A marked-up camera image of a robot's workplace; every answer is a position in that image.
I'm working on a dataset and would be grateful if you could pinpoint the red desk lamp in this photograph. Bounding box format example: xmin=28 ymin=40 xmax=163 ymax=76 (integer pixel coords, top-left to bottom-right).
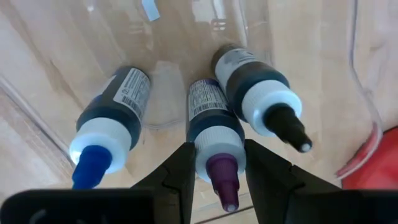
xmin=337 ymin=126 xmax=398 ymax=190

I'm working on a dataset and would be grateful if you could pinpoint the large blue-capped food coloring bottle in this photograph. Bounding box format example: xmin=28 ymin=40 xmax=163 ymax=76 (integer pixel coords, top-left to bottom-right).
xmin=68 ymin=66 xmax=152 ymax=190

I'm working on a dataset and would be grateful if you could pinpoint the clear plastic bin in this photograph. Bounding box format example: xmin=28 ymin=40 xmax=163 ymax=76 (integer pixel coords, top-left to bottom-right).
xmin=0 ymin=0 xmax=385 ymax=224

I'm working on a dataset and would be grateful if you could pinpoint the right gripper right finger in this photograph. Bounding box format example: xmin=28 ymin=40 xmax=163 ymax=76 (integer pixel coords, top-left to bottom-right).
xmin=244 ymin=139 xmax=398 ymax=224

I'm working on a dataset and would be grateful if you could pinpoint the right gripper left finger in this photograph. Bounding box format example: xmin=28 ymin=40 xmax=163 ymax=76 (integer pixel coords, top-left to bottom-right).
xmin=0 ymin=141 xmax=197 ymax=224

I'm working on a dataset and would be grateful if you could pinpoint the blue label bottle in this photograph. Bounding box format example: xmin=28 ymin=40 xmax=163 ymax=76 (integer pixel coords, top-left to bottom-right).
xmin=185 ymin=77 xmax=247 ymax=213

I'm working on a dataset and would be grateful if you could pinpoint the large black-capped food coloring bottle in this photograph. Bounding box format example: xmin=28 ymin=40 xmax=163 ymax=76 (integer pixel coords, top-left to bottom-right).
xmin=211 ymin=43 xmax=313 ymax=154

